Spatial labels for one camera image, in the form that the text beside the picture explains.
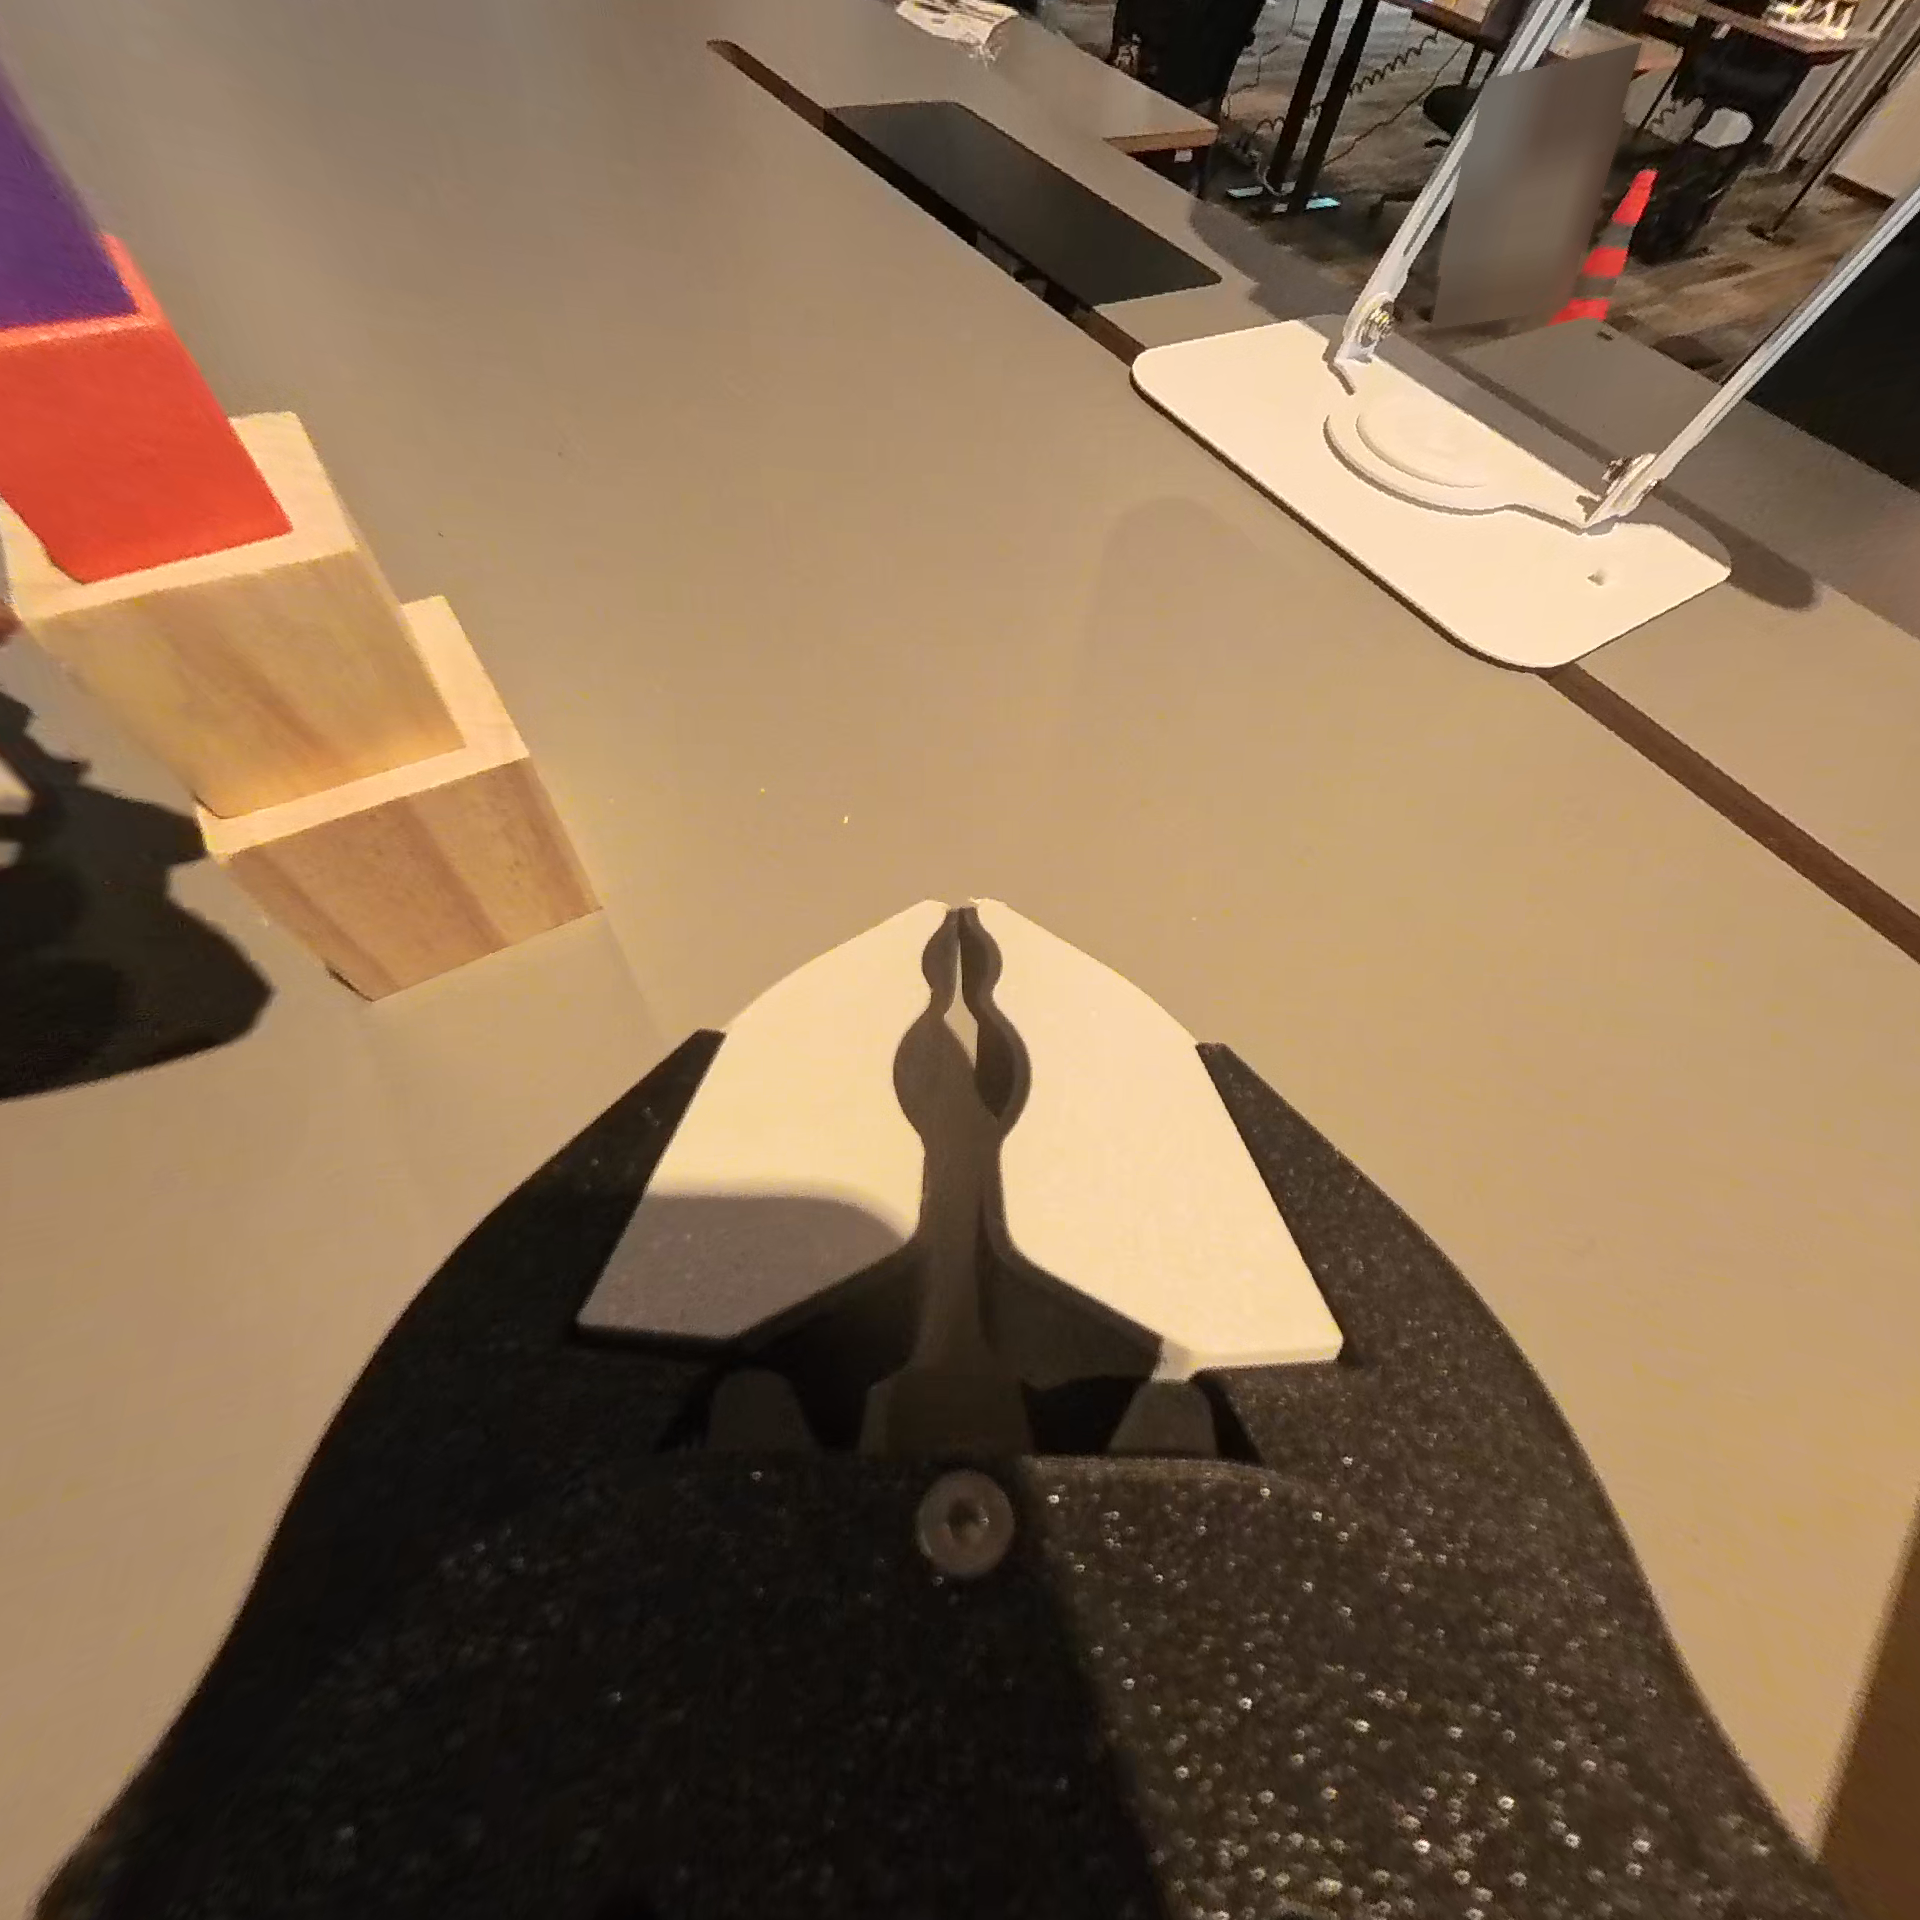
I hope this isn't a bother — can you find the red wooden cube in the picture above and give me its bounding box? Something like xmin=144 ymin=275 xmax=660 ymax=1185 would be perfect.
xmin=0 ymin=231 xmax=294 ymax=588

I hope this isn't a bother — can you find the orange traffic cone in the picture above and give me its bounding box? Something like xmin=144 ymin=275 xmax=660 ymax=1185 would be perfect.
xmin=1551 ymin=168 xmax=1659 ymax=324

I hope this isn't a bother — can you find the purple wooden cube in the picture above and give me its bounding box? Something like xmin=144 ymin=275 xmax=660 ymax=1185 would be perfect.
xmin=0 ymin=66 xmax=165 ymax=332

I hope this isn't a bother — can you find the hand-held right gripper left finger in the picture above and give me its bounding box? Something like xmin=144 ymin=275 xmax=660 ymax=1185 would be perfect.
xmin=576 ymin=900 xmax=962 ymax=1340

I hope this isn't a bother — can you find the medium plain wooden cube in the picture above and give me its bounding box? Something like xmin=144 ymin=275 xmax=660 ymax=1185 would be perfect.
xmin=0 ymin=412 xmax=463 ymax=818

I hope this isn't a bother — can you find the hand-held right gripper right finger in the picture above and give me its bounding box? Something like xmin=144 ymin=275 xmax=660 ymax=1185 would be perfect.
xmin=966 ymin=896 xmax=1343 ymax=1386

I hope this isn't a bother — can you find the document stand with white base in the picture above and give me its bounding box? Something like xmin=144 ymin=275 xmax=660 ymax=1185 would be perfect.
xmin=1131 ymin=0 xmax=1920 ymax=671

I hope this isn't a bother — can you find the black desk mat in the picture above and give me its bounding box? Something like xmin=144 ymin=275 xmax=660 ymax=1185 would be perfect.
xmin=826 ymin=104 xmax=1221 ymax=302

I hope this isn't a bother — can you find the large plain wooden cube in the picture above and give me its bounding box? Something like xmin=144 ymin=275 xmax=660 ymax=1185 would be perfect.
xmin=198 ymin=595 xmax=602 ymax=1001

